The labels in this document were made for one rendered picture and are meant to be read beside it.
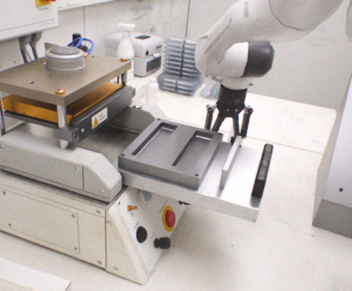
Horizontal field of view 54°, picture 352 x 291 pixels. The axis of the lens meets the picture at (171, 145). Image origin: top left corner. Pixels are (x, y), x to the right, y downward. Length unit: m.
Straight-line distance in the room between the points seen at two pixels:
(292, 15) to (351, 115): 0.50
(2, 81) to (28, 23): 0.21
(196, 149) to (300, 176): 0.52
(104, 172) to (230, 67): 0.37
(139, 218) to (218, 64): 0.38
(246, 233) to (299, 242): 0.13
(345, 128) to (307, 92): 2.22
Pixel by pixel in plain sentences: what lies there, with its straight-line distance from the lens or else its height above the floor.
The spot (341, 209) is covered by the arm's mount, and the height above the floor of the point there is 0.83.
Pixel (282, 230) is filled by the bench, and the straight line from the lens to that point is 0.95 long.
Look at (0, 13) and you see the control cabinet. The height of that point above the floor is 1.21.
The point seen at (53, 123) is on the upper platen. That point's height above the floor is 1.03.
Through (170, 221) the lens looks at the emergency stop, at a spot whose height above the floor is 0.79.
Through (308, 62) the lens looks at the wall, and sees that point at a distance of 3.16.
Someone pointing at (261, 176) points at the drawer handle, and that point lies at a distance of 0.64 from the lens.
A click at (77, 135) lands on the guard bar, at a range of 0.67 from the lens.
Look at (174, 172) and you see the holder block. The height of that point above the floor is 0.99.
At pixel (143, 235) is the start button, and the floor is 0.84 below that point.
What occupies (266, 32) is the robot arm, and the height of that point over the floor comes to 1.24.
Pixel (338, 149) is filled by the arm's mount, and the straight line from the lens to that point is 0.99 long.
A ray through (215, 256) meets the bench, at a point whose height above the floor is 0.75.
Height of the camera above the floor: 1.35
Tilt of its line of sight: 29 degrees down
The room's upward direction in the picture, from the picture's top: 6 degrees clockwise
